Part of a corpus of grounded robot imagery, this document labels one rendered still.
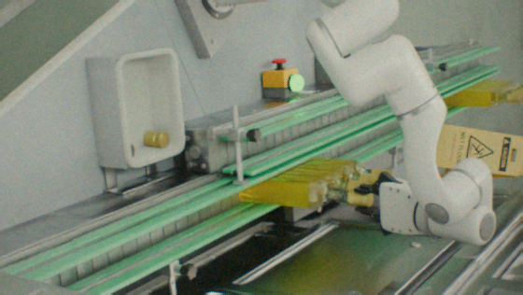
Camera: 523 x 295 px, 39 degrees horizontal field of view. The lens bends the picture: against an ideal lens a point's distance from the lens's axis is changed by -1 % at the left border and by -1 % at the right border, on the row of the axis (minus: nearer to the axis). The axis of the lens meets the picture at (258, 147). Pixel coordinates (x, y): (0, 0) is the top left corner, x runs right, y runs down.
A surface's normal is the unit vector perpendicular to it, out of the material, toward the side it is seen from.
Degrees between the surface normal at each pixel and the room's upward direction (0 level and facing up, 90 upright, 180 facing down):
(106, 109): 90
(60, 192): 0
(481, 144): 75
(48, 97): 0
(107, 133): 90
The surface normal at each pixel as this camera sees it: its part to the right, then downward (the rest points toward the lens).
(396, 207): -0.78, 0.18
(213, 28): 0.85, 0.01
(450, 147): -0.32, -0.31
